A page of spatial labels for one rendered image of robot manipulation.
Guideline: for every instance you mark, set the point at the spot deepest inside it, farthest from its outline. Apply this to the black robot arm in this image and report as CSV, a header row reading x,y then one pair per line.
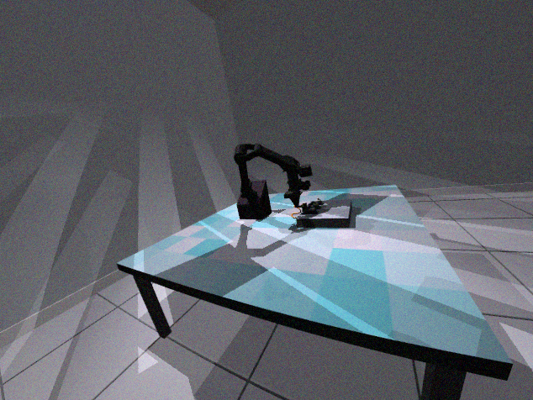
x,y
286,162

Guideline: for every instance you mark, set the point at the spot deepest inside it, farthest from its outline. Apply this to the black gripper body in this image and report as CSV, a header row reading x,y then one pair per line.
x,y
292,187

